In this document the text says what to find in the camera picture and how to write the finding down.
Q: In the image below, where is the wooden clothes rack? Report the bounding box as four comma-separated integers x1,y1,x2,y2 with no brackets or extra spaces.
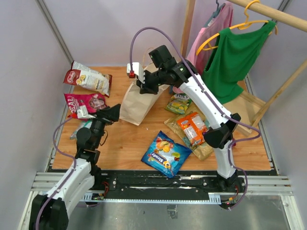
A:
180,0,307,127

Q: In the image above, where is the green tank top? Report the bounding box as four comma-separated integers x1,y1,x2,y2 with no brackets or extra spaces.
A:
201,21,276,104

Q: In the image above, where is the brown paper bag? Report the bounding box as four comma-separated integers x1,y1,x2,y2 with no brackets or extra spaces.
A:
119,47,171,127

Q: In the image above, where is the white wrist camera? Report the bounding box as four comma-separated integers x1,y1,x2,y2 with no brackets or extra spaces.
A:
70,105,95,120
126,62,145,83

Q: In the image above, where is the yellow hanger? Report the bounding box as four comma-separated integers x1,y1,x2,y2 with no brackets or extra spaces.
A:
195,0,279,57

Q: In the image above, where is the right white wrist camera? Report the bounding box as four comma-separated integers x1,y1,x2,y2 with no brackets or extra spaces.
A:
126,62,145,83

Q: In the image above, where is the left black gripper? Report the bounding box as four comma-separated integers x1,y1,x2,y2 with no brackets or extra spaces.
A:
85,103,121,148

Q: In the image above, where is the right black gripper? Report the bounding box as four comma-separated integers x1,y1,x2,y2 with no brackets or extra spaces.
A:
136,68,167,95

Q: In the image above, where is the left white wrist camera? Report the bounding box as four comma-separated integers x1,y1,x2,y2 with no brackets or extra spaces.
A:
70,105,95,120

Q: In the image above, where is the tan salt vinegar chips bag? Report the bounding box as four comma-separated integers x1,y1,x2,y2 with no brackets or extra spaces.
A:
163,107,215,161

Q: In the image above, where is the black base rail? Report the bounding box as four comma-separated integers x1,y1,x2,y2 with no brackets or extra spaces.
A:
82,170,248,206

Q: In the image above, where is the grey blue hanger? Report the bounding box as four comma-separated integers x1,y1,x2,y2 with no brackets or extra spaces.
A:
204,0,225,28

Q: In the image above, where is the magenta crisps bag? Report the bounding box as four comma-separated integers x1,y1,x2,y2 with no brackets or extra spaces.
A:
64,93,107,117

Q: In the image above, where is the orange Fox's candy packet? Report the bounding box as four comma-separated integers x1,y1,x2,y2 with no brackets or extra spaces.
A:
177,112,208,147

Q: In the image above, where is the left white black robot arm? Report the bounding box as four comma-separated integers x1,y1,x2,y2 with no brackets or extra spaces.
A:
29,104,121,230

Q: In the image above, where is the red white chips bag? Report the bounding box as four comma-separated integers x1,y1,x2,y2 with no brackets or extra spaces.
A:
63,61,112,97

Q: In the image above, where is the green snack packet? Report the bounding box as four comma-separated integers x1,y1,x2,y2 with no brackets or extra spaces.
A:
165,93,192,115

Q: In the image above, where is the blue candy packet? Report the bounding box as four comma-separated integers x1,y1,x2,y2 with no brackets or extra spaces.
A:
141,131,192,178

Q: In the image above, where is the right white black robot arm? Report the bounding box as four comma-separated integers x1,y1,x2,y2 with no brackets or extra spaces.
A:
127,45,241,192

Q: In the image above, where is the teal white snack packet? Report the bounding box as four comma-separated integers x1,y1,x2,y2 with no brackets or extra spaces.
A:
69,120,93,140

